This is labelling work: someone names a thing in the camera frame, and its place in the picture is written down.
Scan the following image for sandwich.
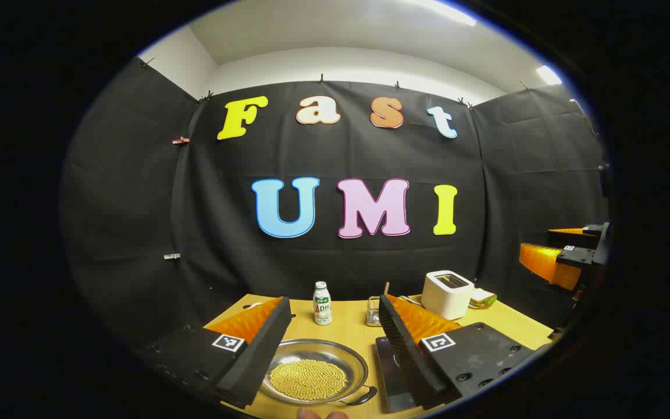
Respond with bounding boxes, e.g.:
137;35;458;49
470;288;497;309

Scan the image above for stainless steel pot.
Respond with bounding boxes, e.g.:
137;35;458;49
259;339;378;406

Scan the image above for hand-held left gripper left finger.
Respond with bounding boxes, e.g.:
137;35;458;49
137;296;293;410

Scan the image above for white drink bottle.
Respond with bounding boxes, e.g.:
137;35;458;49
313;281;333;325

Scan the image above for white toaster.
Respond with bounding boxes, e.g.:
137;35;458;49
421;271;475;321

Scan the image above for small ceiling light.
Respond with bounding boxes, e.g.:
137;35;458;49
536;65;563;86

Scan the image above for pile of soybeans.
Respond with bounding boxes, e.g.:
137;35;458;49
269;359;348;402

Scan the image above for black induction cooktop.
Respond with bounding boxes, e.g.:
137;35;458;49
376;336;417;413

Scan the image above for black backdrop cloth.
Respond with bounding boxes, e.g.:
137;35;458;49
60;57;610;350

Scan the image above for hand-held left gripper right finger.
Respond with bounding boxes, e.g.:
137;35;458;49
379;294;536;410

